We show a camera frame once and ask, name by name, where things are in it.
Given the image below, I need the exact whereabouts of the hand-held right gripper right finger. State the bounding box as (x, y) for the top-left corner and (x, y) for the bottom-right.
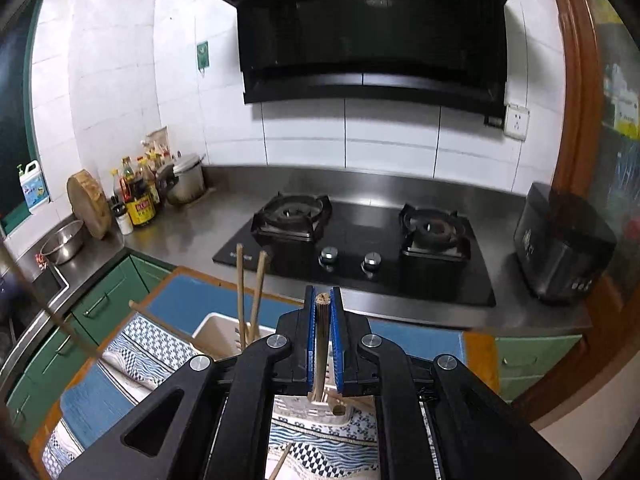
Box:
(330, 285), (581, 480)

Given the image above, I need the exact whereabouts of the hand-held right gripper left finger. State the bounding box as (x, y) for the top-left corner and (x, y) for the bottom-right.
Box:
(60, 285), (321, 480)

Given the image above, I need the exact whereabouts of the tan wooden chopstick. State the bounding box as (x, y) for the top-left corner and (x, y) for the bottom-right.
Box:
(247, 251), (269, 343)
(311, 292), (332, 406)
(0, 247), (103, 363)
(236, 243), (247, 356)

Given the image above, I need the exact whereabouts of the white plastic chopstick holder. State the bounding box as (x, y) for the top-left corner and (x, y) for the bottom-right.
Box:
(192, 312), (376, 426)

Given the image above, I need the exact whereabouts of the black glass gas stove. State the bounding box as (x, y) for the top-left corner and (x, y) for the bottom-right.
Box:
(212, 191), (497, 308)

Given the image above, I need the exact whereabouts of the black burner grate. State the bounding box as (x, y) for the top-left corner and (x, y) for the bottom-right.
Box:
(250, 192), (333, 243)
(398, 203), (472, 261)

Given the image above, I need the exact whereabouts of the blue patterned table mat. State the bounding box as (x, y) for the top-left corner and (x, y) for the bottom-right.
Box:
(42, 275), (468, 480)

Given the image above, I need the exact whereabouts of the steel pressure cooker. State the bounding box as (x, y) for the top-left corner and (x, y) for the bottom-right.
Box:
(157, 152), (207, 206)

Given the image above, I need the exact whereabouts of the green base cabinet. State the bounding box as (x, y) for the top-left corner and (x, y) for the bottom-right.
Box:
(5, 255), (173, 441)
(495, 335), (583, 403)

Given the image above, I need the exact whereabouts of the large yellow label sauce bottle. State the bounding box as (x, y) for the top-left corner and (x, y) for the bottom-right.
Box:
(122, 157), (157, 227)

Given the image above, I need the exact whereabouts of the small white jar black lid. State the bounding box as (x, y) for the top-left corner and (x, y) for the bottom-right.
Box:
(114, 205), (135, 235)

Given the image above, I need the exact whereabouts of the cluster of condiment bottles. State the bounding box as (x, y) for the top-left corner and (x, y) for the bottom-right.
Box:
(110, 142), (173, 211)

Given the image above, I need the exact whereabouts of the black rice cooker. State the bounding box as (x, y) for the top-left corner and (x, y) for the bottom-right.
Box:
(513, 182), (618, 305)

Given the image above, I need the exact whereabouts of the beige seasoning packet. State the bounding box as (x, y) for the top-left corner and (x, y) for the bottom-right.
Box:
(145, 127), (170, 157)

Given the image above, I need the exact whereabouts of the round wooden chopping board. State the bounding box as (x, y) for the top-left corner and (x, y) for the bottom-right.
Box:
(66, 170), (112, 240)

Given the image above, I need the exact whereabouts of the stainless steel bowl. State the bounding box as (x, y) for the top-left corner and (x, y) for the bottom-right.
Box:
(40, 219), (85, 265)

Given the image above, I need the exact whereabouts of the stainless steel sink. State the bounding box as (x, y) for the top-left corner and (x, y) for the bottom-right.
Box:
(27, 260), (71, 311)

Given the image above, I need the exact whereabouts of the black range hood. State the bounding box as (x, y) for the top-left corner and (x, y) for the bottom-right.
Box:
(187, 0), (532, 117)

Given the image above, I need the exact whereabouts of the white jug with blue label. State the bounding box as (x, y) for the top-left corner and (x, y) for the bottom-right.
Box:
(16, 160), (51, 209)

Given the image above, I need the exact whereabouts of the wooden framed glass door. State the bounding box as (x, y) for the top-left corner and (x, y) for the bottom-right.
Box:
(510, 0), (640, 421)

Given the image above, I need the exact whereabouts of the green framed window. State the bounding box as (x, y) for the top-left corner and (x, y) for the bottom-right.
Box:
(0, 0), (46, 233)

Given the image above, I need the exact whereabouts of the white wall socket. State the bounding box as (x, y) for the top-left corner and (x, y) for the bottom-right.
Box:
(504, 103), (530, 141)

